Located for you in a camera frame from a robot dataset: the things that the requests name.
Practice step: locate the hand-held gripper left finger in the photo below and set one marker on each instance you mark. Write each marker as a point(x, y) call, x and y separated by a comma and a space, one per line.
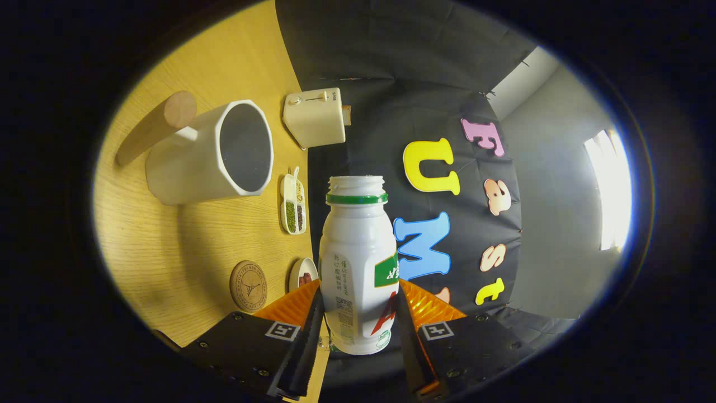
point(310, 347)

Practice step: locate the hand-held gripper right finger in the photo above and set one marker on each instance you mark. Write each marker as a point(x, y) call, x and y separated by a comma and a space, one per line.
point(408, 352)

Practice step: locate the round wooden coaster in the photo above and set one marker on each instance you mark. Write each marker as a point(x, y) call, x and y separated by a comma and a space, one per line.
point(248, 286)

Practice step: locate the white juice bottle green label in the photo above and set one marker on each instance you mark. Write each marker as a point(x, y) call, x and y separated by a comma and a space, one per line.
point(355, 252)

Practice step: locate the red meat slice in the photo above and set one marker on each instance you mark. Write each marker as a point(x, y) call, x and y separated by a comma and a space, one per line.
point(305, 278)

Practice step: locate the white round plate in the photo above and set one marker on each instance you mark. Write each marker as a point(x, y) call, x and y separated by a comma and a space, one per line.
point(295, 274)

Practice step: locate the white divided dish with beans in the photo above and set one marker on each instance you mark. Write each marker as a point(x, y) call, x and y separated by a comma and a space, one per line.
point(292, 201)

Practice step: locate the wooden table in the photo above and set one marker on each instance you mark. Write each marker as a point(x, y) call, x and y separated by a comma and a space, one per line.
point(196, 240)

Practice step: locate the cream toaster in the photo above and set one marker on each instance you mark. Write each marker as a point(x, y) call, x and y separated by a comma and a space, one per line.
point(313, 120)

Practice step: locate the toast slice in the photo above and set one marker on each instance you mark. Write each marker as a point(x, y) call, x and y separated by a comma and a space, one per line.
point(347, 115)

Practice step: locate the black backdrop cloth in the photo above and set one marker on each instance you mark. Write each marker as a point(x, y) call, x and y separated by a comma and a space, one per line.
point(380, 84)

